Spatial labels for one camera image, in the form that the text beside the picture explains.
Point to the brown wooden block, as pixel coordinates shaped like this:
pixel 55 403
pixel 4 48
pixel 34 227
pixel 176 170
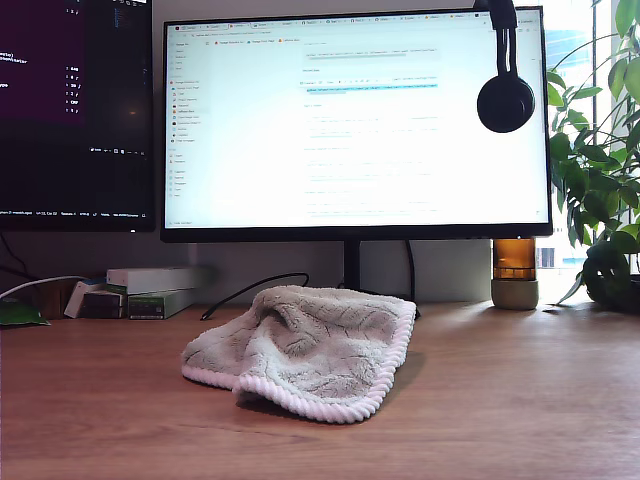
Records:
pixel 52 297

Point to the black headphones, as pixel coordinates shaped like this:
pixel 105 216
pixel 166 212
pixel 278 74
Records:
pixel 505 105

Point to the dark terminal monitor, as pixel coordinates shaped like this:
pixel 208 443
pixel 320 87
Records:
pixel 115 100

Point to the long white box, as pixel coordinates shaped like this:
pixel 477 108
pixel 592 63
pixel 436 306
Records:
pixel 150 279

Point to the green packet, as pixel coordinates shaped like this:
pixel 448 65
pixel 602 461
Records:
pixel 17 312

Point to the amber glass jar grey base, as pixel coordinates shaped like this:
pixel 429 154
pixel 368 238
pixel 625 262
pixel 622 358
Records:
pixel 515 295

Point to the small white blue box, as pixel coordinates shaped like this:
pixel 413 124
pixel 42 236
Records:
pixel 75 300

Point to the grey tea towel white hem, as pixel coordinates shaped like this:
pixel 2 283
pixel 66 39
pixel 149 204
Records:
pixel 325 345

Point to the green and white box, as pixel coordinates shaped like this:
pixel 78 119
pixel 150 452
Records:
pixel 150 306

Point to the green houseplant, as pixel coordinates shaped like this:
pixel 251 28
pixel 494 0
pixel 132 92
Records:
pixel 600 190

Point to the small dark box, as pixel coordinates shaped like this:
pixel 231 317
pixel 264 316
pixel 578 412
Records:
pixel 102 305

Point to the large monitor white screen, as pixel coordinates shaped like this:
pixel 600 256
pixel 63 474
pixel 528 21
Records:
pixel 300 150

